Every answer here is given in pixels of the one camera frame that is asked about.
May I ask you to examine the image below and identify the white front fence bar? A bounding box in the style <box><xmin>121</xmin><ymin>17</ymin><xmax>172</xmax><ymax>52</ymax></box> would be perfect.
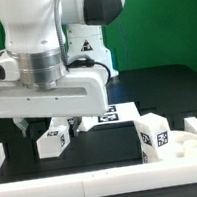
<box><xmin>0</xmin><ymin>158</ymin><xmax>197</xmax><ymax>197</ymax></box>

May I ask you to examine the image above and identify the white round stool seat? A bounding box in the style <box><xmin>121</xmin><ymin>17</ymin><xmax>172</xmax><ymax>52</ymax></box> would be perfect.
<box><xmin>138</xmin><ymin>126</ymin><xmax>197</xmax><ymax>165</ymax></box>

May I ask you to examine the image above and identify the white marker sheet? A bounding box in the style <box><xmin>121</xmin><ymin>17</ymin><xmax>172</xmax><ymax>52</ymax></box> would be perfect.
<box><xmin>92</xmin><ymin>102</ymin><xmax>140</xmax><ymax>126</ymax></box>

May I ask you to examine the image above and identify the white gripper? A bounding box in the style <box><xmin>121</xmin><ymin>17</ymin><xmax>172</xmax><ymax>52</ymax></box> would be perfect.
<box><xmin>0</xmin><ymin>49</ymin><xmax>108</xmax><ymax>138</ymax></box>

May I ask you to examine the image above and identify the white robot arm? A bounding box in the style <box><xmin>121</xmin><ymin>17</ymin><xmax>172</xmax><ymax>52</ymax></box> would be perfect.
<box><xmin>0</xmin><ymin>0</ymin><xmax>125</xmax><ymax>131</ymax></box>

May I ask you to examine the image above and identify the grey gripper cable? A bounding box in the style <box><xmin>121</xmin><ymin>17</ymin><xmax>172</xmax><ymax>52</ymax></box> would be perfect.
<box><xmin>51</xmin><ymin>0</ymin><xmax>114</xmax><ymax>91</ymax></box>

